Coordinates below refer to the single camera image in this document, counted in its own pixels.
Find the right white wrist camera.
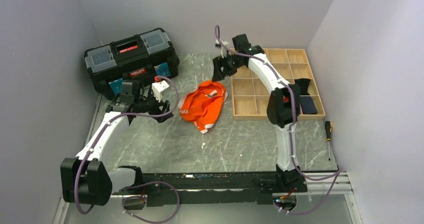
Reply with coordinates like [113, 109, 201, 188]
[215, 39, 229, 58]

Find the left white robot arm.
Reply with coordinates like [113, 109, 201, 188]
[60, 76, 179, 210]

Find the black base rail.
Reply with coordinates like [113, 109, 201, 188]
[114, 171, 307, 207]

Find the yellow black screwdriver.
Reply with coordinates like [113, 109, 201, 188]
[324, 121, 333, 161]

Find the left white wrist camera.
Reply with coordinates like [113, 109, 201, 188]
[151, 77, 169, 102]

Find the wooden compartment tray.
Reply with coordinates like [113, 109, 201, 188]
[231, 48, 326, 121]

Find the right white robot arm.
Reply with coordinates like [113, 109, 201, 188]
[212, 26, 305, 192]

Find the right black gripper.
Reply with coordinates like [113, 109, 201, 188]
[211, 53, 244, 83]

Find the orange underwear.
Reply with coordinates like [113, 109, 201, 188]
[177, 80, 228, 134]

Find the black plastic toolbox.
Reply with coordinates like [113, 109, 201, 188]
[84, 27, 180, 100]

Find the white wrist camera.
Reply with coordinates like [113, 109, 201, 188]
[215, 39, 229, 58]
[151, 77, 169, 102]

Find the dark blue rolled underwear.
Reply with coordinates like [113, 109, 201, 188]
[300, 96, 318, 115]

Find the black rolled underwear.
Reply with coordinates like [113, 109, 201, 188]
[294, 78, 311, 96]

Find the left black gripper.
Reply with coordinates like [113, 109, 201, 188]
[134, 88, 174, 123]

